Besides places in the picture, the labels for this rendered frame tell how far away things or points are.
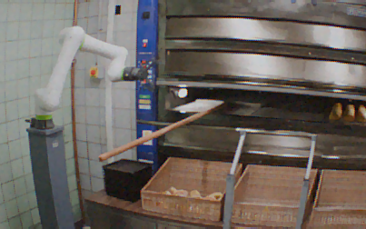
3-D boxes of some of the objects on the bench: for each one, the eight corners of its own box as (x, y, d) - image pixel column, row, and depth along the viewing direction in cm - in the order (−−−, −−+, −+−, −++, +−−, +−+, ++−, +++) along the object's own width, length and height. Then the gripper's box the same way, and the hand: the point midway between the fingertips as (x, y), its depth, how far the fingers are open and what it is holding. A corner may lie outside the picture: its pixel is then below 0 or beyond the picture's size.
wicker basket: (170, 190, 336) (169, 155, 331) (241, 198, 314) (243, 163, 310) (141, 210, 292) (138, 173, 287) (219, 222, 270) (222, 184, 265)
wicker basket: (316, 204, 288) (321, 168, 283) (378, 204, 266) (384, 171, 261) (307, 229, 244) (314, 191, 239) (380, 230, 222) (389, 193, 217)
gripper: (137, 54, 274) (169, 54, 265) (137, 94, 278) (168, 95, 269) (131, 54, 267) (163, 54, 258) (131, 94, 271) (163, 96, 262)
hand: (163, 74), depth 264 cm, fingers open, 13 cm apart
